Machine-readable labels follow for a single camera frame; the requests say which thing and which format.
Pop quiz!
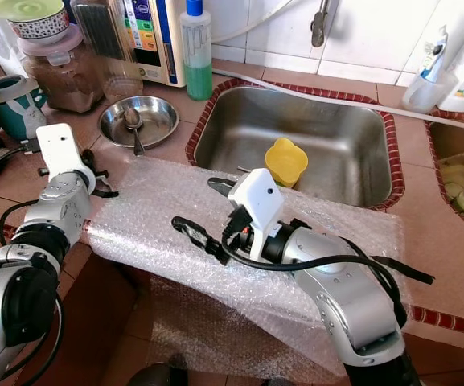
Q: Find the silver metal spoon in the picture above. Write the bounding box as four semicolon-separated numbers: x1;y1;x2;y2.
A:
121;106;148;156

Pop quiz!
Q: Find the yellow plastic cup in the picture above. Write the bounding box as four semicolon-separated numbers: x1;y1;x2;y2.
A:
265;137;309;187

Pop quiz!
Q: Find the stainless steel bowl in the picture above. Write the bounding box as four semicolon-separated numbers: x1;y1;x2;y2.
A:
99;96;180;150

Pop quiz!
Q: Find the clear bubble wrap sheet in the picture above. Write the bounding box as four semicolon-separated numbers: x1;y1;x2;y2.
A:
85;157;413;379

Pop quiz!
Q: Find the green white mug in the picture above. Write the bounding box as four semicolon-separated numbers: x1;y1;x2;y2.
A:
0;74;47;142

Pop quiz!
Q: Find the brown-filled jar pink lid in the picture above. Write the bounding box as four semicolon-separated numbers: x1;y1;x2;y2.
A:
18;26;104;113

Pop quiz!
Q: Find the green dish soap bottle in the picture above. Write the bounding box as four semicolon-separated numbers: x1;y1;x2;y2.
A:
179;0;214;101

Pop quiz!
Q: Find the stainless steel sink basin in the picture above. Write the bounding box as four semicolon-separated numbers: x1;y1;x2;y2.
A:
186;78;405;211
425;121;464;234

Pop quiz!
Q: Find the white rigid pipe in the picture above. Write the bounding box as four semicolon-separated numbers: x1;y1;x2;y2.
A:
211;67;464;125

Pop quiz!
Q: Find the orange-lid glass jar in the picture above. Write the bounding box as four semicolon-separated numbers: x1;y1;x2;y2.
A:
72;0;144;101

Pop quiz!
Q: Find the dark robot foot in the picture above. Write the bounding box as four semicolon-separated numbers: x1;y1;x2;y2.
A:
127;362;188;386

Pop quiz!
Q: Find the beige water ionizer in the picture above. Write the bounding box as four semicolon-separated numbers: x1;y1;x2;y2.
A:
111;0;188;88

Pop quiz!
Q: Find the black tape strip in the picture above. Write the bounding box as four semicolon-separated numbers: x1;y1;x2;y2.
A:
372;256;433;284

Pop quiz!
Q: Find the silver faucet spout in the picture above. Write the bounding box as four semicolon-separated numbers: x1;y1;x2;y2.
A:
310;0;341;47

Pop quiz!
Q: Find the green-lid patterned container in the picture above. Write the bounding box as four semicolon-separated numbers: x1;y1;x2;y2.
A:
0;0;72;39

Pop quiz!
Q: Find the clear plastic cup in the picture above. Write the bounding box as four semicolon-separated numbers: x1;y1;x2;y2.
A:
402;68;458;113

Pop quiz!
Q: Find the blue white toothbrush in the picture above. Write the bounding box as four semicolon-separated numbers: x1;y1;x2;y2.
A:
421;26;450;83

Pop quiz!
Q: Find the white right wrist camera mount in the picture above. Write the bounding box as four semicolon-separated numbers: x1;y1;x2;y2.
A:
228;167;285;262

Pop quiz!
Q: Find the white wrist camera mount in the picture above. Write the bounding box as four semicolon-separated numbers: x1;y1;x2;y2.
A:
228;167;285;262
37;123;92;190

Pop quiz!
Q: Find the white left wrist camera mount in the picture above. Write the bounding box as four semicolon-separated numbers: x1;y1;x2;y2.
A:
37;123;92;190

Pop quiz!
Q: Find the white flexible hose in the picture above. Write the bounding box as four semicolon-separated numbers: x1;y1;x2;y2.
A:
211;0;313;45

